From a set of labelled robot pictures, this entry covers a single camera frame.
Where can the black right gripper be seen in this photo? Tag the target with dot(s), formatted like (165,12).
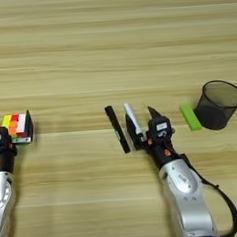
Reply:
(163,152)

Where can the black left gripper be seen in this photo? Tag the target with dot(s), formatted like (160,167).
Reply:
(4,158)

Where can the white marker with black cap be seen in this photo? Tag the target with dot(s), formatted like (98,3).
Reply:
(132,118)

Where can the multicolour puzzle cube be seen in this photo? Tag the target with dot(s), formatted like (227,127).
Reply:
(14,125)

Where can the all black marker pen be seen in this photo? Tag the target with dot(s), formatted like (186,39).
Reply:
(117,129)

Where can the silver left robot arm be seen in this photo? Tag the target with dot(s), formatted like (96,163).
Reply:
(3,205)

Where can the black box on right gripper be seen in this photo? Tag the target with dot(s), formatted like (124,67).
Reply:
(160,128)

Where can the green rectangular block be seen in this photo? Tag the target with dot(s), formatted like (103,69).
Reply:
(190,117)

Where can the black mesh pen cup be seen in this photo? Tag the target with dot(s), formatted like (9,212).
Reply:
(220,105)

